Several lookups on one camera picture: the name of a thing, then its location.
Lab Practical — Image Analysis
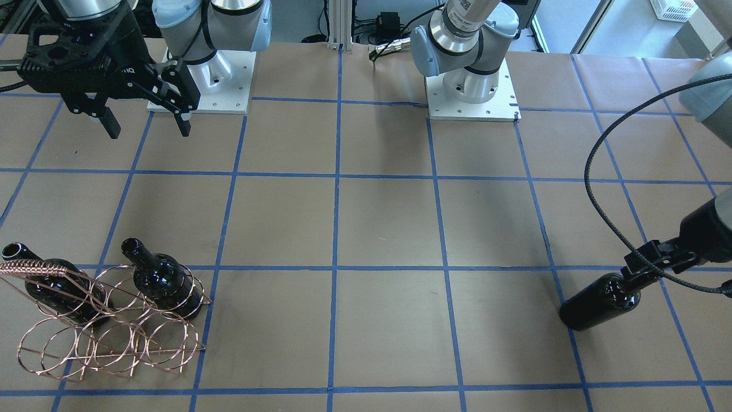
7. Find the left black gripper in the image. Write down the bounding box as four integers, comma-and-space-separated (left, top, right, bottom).
622, 197, 731, 283

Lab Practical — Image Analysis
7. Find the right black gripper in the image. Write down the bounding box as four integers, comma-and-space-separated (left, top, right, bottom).
17, 6, 201, 139

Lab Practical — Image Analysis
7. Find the dark wine bottle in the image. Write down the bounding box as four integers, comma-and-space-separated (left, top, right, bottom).
559, 273, 641, 331

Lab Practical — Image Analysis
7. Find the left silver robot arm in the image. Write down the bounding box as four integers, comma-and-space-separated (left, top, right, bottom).
410, 1, 730, 294

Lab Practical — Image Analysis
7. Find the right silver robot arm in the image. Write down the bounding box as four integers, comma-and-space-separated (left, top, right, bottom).
2, 1, 272, 139

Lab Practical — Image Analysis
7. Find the wine bottle in rack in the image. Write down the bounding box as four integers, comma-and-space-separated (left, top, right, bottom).
121, 237, 203, 320
2, 243, 109, 327

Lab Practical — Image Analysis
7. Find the white plastic crate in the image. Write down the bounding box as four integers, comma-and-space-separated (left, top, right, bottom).
649, 0, 699, 23

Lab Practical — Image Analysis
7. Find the black braided cable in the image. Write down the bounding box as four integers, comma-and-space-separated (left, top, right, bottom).
583, 73, 732, 296

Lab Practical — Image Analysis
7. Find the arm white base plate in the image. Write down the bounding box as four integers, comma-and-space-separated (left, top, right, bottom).
146, 48, 257, 115
424, 60, 522, 122

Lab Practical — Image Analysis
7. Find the copper wire wine rack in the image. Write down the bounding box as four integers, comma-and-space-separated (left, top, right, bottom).
2, 260, 206, 382

